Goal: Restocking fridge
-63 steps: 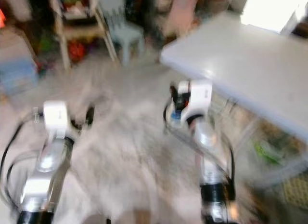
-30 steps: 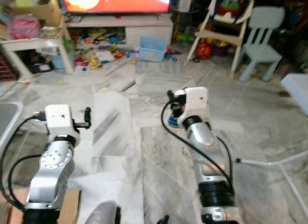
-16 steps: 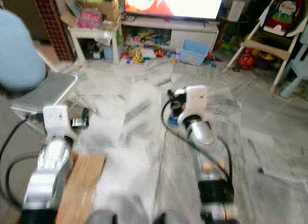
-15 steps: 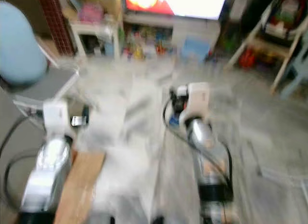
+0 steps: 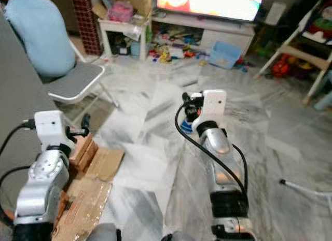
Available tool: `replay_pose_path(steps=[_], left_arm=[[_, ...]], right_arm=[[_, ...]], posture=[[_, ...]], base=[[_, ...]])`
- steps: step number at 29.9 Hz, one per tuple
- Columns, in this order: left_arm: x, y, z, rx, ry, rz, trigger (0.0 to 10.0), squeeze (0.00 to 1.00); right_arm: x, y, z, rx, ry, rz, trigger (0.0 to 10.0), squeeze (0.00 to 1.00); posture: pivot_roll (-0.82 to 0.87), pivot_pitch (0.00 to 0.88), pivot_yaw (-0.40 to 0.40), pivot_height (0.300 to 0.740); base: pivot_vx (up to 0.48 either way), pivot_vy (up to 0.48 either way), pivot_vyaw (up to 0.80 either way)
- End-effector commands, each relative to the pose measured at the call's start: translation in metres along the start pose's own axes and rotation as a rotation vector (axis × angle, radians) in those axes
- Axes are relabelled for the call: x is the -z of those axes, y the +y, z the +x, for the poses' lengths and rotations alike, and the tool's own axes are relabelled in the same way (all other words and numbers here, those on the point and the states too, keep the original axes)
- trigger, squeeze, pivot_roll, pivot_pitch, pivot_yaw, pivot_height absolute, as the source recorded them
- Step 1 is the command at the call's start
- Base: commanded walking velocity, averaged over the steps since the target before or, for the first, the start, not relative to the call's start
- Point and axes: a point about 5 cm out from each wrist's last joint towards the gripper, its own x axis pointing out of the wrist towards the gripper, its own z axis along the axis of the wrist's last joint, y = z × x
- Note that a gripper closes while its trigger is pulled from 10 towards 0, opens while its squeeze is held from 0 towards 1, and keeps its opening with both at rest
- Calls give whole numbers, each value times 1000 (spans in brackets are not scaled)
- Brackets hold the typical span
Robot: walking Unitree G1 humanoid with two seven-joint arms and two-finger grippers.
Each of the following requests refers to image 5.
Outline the white metal rod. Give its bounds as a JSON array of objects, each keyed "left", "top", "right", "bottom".
[{"left": 279, "top": 179, "right": 332, "bottom": 197}]

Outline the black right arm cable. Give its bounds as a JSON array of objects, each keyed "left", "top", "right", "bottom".
[{"left": 231, "top": 143, "right": 250, "bottom": 192}]

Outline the black left camera cable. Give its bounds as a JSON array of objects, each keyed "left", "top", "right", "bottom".
[{"left": 0, "top": 122, "right": 36, "bottom": 153}]

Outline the small white side table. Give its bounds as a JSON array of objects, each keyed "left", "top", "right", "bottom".
[{"left": 99, "top": 17, "right": 151, "bottom": 58}]

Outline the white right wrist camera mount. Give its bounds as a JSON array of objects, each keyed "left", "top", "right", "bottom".
[{"left": 192, "top": 89, "right": 227, "bottom": 133}]

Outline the open brown cardboard box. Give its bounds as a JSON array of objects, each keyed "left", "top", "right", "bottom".
[{"left": 92, "top": 0, "right": 154, "bottom": 23}]

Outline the white chair grey seat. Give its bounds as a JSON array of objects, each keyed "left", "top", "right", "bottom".
[{"left": 47, "top": 41, "right": 120, "bottom": 108}]

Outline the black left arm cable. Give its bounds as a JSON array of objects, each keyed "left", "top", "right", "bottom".
[{"left": 0, "top": 167, "right": 34, "bottom": 226}]

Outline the pink toy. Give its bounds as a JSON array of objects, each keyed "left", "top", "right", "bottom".
[{"left": 108, "top": 2, "right": 134, "bottom": 22}]

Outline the white television cabinet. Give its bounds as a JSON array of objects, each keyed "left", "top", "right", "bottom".
[{"left": 150, "top": 13, "right": 257, "bottom": 58}]

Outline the pale grey speaker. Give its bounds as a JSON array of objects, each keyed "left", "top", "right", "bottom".
[{"left": 265, "top": 2, "right": 287, "bottom": 25}]

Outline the red brick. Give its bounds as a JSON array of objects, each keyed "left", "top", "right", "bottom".
[{"left": 70, "top": 135, "right": 99, "bottom": 172}]

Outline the black camera cable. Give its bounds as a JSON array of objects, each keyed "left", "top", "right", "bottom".
[
  {"left": 0, "top": 122, "right": 36, "bottom": 153},
  {"left": 174, "top": 101, "right": 250, "bottom": 197}
]

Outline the black right camera cable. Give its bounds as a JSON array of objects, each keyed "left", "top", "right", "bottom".
[{"left": 174, "top": 101, "right": 250, "bottom": 197}]

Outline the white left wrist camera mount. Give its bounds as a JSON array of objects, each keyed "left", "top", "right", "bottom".
[{"left": 34, "top": 110, "right": 71, "bottom": 151}]

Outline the grey robot right leg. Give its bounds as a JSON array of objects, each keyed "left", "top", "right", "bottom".
[{"left": 161, "top": 232, "right": 195, "bottom": 241}]

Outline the red brick pattern column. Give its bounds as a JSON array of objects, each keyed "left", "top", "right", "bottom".
[{"left": 70, "top": 0, "right": 102, "bottom": 56}]

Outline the flat screen television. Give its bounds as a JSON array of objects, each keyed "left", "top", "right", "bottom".
[{"left": 156, "top": 0, "right": 265, "bottom": 22}]

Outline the light blue plastic box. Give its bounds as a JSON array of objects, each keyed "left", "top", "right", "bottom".
[{"left": 209, "top": 41, "right": 243, "bottom": 69}]

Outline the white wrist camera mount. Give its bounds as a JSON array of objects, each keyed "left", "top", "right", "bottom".
[
  {"left": 34, "top": 110, "right": 71, "bottom": 151},
  {"left": 192, "top": 89, "right": 227, "bottom": 133}
]

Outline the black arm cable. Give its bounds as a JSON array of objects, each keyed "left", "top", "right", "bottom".
[
  {"left": 0, "top": 167, "right": 34, "bottom": 226},
  {"left": 231, "top": 143, "right": 250, "bottom": 192}
]

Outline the orange basketball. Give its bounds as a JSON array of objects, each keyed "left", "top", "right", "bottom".
[{"left": 272, "top": 54, "right": 294, "bottom": 78}]

